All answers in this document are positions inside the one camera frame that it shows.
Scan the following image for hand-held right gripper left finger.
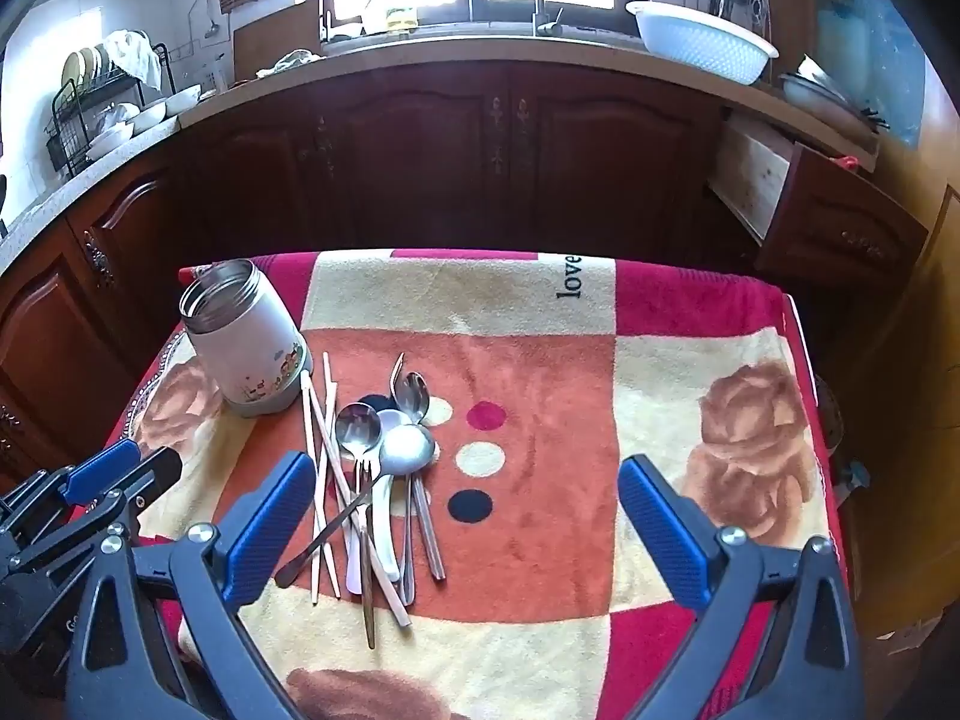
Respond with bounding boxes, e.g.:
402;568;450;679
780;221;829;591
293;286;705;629
66;452;320;720

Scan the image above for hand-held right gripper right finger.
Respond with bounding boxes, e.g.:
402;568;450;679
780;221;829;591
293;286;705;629
616;454;863;720

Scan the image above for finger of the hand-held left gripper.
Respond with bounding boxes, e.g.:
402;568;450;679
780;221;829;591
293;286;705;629
0;446;183;593
0;439;143;541

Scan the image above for white steel-rimmed container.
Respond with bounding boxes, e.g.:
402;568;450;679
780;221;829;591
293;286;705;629
178;259;314;418

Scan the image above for round steel soup spoon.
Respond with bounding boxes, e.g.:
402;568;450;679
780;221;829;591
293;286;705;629
274;424;438;590

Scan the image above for red patterned blanket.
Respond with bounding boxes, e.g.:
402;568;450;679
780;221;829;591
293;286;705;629
101;249;852;720

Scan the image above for open wooden drawer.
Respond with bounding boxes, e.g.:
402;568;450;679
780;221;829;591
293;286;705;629
709;120;931;286

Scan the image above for dark wooden kitchen cabinet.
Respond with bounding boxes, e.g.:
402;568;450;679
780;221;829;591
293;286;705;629
0;64;931;481

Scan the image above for white cloth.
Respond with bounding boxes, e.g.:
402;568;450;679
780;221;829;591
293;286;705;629
105;30;162;91

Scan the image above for crumpled dishcloth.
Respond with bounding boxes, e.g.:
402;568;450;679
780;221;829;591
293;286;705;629
256;49;325;80

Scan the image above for brown wooden cutting board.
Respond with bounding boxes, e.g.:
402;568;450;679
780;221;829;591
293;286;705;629
232;0;323;83

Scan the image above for white plastic basin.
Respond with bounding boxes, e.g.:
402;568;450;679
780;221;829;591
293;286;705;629
626;0;781;87

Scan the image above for speckled stone countertop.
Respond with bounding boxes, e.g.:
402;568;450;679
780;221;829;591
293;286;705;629
0;34;878;263

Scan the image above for blue patterned panel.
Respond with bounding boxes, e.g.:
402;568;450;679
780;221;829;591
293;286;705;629
814;0;931;151

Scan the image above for black wire dish rack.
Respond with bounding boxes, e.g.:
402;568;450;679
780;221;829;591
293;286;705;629
46;37;177;177

